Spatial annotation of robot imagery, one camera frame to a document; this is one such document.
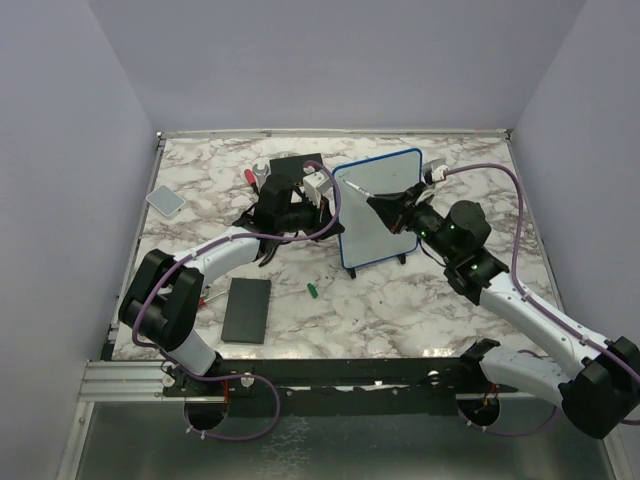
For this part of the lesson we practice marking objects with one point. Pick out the silver wrench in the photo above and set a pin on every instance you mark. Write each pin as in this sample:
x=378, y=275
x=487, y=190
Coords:
x=261, y=171

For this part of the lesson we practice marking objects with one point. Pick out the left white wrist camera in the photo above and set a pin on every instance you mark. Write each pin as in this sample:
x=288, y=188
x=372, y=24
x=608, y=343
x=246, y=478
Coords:
x=315, y=184

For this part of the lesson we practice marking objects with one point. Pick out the red handled screwdriver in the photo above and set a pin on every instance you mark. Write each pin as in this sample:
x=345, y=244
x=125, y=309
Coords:
x=251, y=180

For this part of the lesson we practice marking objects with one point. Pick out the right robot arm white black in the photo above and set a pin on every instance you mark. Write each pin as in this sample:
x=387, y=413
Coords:
x=592, y=379

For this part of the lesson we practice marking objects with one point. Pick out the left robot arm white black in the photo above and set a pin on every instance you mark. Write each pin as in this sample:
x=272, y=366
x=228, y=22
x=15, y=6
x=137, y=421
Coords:
x=161, y=303

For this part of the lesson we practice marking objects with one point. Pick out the green whiteboard marker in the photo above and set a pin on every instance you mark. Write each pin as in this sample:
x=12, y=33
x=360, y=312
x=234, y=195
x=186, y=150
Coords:
x=358, y=189

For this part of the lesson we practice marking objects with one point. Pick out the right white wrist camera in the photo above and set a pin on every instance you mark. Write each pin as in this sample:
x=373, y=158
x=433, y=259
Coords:
x=435, y=171

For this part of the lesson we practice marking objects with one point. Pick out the white square device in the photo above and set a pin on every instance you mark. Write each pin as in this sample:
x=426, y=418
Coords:
x=165, y=201

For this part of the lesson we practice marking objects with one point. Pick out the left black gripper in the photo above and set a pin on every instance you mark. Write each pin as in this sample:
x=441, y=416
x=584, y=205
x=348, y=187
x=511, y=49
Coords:
x=322, y=216

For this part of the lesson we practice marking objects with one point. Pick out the black rectangular box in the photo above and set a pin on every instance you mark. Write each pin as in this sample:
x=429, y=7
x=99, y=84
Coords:
x=247, y=310

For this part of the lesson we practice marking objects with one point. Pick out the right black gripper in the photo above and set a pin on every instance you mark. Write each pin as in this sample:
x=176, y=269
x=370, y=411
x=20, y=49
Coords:
x=396, y=209

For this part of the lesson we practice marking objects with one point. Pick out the black network switch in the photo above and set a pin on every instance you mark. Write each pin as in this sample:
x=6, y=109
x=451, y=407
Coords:
x=293, y=166

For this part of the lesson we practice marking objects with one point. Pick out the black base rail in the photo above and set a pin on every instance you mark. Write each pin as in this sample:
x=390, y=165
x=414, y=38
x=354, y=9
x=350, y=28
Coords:
x=297, y=387

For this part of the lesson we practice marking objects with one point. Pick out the black handled pliers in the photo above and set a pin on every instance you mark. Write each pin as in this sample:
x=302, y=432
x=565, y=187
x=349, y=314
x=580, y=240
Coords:
x=267, y=249

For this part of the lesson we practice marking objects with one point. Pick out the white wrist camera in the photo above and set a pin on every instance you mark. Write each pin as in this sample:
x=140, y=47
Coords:
x=315, y=184
x=435, y=171

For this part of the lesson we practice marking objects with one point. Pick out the green marker cap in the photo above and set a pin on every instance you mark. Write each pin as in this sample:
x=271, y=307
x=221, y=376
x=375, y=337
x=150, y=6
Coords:
x=312, y=290

